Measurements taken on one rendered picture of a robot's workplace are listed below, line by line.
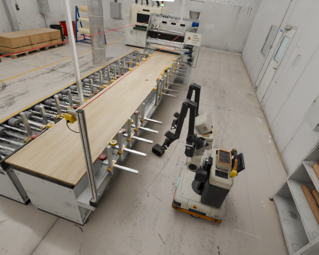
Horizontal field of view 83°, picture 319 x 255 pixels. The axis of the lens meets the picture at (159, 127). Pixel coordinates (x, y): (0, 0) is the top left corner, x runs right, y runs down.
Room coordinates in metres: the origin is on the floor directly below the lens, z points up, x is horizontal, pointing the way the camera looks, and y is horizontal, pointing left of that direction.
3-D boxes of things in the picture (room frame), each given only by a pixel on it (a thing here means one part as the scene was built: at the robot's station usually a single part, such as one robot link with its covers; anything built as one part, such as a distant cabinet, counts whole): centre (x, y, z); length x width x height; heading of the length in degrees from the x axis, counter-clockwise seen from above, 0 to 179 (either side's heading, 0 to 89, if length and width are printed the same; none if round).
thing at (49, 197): (3.54, 0.57, 0.44); 5.10 x 0.69 x 0.87; 169
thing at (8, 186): (3.69, 1.33, 0.42); 5.10 x 0.60 x 0.84; 169
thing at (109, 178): (3.43, 0.04, 0.67); 5.11 x 0.08 x 0.10; 169
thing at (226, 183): (1.58, -0.79, 0.59); 0.55 x 0.34 x 0.83; 169
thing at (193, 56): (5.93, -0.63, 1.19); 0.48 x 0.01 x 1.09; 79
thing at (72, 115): (0.98, 0.56, 1.20); 0.15 x 0.12 x 1.00; 169
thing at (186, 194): (1.60, -0.69, 0.16); 0.67 x 0.64 x 0.25; 79
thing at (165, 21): (6.43, 0.00, 0.95); 1.65 x 0.70 x 1.90; 79
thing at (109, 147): (1.28, 0.47, 0.88); 0.04 x 0.04 x 0.48; 79
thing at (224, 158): (1.57, -0.81, 0.87); 0.23 x 0.15 x 0.11; 169
